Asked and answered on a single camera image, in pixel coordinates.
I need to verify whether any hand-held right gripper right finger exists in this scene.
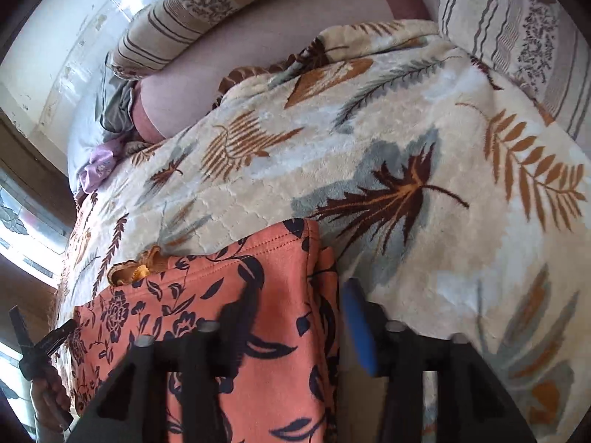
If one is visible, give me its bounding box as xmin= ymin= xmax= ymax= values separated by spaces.
xmin=342 ymin=279 xmax=541 ymax=443

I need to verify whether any pink upholstered backrest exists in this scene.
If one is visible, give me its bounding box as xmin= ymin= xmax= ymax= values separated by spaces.
xmin=134 ymin=0 xmax=439 ymax=141

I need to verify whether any person's left hand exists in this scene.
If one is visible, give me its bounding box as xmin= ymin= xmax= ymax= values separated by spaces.
xmin=30 ymin=368 xmax=75 ymax=432

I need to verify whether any striped floral bolster pillow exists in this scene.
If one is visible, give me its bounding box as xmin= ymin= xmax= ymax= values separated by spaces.
xmin=111 ymin=0 xmax=384 ymax=79

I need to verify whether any purple floral cloth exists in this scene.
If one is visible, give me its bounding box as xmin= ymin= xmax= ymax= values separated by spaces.
xmin=78 ymin=142 xmax=123 ymax=195

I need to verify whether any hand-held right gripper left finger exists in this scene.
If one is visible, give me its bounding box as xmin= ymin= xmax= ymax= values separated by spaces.
xmin=78 ymin=286 xmax=259 ymax=443

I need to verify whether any cream leaf-print blanket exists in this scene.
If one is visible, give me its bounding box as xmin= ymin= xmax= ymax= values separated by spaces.
xmin=55 ymin=18 xmax=591 ymax=443

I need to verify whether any striped floral square cushion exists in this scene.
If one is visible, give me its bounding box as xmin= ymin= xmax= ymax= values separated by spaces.
xmin=436 ymin=0 xmax=591 ymax=139

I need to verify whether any grey-blue pillow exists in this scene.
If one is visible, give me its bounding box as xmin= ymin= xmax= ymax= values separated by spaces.
xmin=67 ymin=53 xmax=139 ymax=185

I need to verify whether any stained glass window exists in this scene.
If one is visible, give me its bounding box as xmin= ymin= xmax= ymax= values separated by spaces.
xmin=0 ymin=166 xmax=75 ymax=278

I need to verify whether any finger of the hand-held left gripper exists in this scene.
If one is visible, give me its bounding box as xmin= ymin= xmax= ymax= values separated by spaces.
xmin=34 ymin=318 xmax=77 ymax=350

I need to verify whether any orange floral blouse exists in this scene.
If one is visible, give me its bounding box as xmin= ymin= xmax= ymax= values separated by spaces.
xmin=69 ymin=218 xmax=342 ymax=443

